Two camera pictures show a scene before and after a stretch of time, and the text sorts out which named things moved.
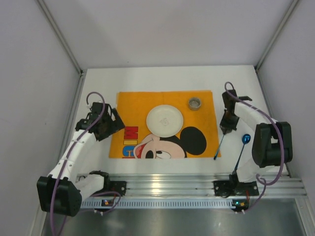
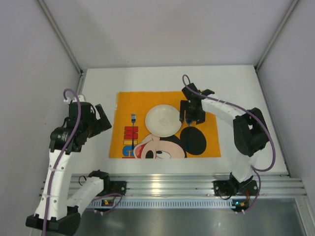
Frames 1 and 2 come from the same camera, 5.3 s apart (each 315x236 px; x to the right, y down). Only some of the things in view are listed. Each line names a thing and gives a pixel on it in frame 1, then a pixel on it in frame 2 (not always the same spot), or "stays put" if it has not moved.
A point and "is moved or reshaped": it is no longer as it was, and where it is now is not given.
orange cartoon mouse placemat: (197, 138) stays put
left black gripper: (114, 122) -> (97, 122)
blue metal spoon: (246, 138) is moved or reshaped
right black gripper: (228, 124) -> (192, 112)
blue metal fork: (215, 157) -> (133, 119)
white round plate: (164, 121) stays put
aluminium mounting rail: (182, 184) stays put
